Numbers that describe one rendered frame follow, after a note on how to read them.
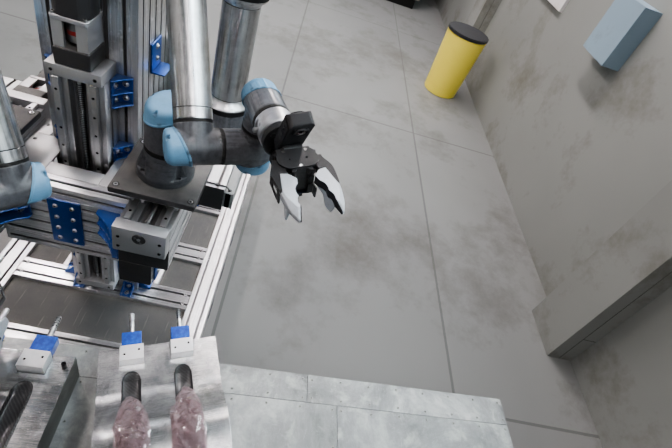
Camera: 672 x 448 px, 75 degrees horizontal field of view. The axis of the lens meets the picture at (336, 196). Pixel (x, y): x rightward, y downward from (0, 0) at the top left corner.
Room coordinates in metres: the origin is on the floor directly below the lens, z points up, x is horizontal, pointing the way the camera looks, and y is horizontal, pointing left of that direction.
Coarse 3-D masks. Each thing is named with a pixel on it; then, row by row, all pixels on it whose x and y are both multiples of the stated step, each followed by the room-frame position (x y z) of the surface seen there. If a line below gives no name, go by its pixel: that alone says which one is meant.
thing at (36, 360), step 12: (36, 336) 0.39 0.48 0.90; (48, 336) 0.39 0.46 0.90; (24, 348) 0.35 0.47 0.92; (36, 348) 0.36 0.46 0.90; (48, 348) 0.37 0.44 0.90; (24, 360) 0.33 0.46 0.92; (36, 360) 0.34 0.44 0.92; (48, 360) 0.35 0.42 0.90; (24, 372) 0.32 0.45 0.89; (36, 372) 0.33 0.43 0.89
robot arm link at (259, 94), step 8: (256, 80) 0.76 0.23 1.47; (264, 80) 0.76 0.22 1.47; (248, 88) 0.74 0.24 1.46; (256, 88) 0.73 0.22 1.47; (264, 88) 0.73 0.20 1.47; (272, 88) 0.74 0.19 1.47; (248, 96) 0.72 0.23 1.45; (256, 96) 0.71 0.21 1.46; (264, 96) 0.71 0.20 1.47; (272, 96) 0.72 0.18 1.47; (280, 96) 0.74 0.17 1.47; (248, 104) 0.71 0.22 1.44; (256, 104) 0.69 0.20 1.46; (264, 104) 0.69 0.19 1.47; (272, 104) 0.69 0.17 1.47; (280, 104) 0.70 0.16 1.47; (248, 112) 0.70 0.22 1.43; (256, 112) 0.68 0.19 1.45; (248, 120) 0.70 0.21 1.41; (248, 128) 0.70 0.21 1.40
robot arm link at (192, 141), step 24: (168, 0) 0.77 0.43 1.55; (192, 0) 0.78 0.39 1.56; (168, 24) 0.75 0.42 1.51; (192, 24) 0.75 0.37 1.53; (192, 48) 0.73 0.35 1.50; (192, 72) 0.70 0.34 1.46; (192, 96) 0.68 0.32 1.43; (192, 120) 0.65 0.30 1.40; (168, 144) 0.60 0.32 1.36; (192, 144) 0.63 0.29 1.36; (216, 144) 0.66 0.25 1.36
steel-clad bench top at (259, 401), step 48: (96, 384) 0.38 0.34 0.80; (240, 384) 0.50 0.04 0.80; (288, 384) 0.55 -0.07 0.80; (336, 384) 0.60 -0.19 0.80; (240, 432) 0.40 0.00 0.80; (288, 432) 0.44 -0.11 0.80; (336, 432) 0.48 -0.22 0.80; (384, 432) 0.53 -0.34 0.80; (432, 432) 0.58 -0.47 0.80; (480, 432) 0.63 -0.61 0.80
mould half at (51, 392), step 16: (0, 352) 0.34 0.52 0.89; (16, 352) 0.35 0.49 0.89; (0, 368) 0.31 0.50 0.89; (16, 368) 0.32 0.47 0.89; (48, 368) 0.34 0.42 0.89; (0, 384) 0.28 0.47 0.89; (48, 384) 0.31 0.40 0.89; (64, 384) 0.33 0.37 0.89; (0, 400) 0.26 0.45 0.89; (32, 400) 0.28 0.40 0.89; (48, 400) 0.29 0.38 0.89; (64, 400) 0.32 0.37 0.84; (32, 416) 0.26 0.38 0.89; (48, 416) 0.27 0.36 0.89; (16, 432) 0.22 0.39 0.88; (32, 432) 0.23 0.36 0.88; (48, 432) 0.25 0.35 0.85
